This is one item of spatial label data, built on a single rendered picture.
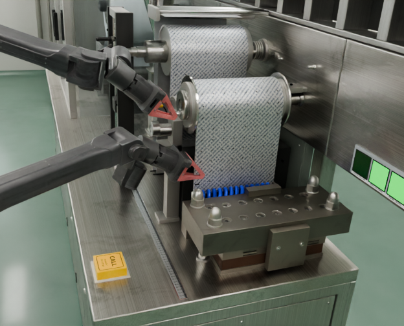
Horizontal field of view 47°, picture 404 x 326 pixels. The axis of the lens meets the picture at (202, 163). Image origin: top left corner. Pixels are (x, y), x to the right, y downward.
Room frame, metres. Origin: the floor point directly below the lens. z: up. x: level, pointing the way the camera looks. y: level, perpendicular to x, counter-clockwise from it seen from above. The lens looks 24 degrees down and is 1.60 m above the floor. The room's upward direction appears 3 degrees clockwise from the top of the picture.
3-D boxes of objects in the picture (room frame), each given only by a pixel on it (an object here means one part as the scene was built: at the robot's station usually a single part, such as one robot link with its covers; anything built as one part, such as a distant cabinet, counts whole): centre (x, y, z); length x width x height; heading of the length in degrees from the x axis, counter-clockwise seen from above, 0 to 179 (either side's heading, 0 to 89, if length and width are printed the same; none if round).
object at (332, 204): (1.04, -0.34, 1.05); 0.04 x 0.04 x 0.04
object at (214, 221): (0.93, -0.04, 1.05); 0.04 x 0.04 x 0.04
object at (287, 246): (0.94, -0.22, 0.96); 0.10 x 0.03 x 0.11; 111
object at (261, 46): (1.47, -0.14, 1.33); 0.07 x 0.07 x 0.07; 21
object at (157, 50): (1.36, 0.15, 1.33); 0.06 x 0.06 x 0.06; 21
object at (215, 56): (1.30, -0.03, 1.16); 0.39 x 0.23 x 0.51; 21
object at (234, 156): (1.12, -0.09, 1.11); 0.23 x 0.01 x 0.18; 111
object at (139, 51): (1.34, 0.21, 1.33); 0.06 x 0.03 x 0.03; 111
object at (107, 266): (0.90, 0.21, 0.91); 0.07 x 0.07 x 0.02; 21
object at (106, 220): (2.03, 0.34, 0.88); 2.52 x 0.66 x 0.04; 21
